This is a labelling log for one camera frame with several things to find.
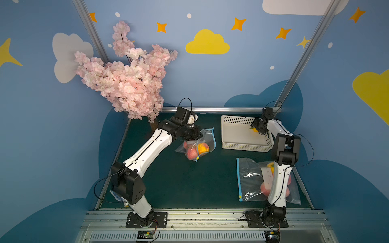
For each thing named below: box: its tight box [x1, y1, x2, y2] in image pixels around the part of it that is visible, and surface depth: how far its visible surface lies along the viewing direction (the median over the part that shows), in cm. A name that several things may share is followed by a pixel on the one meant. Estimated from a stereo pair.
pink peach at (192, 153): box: [186, 147, 198, 160], surface depth 82 cm
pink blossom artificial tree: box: [73, 20, 178, 123], surface depth 63 cm
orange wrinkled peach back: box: [197, 142, 210, 155], surface depth 84 cm
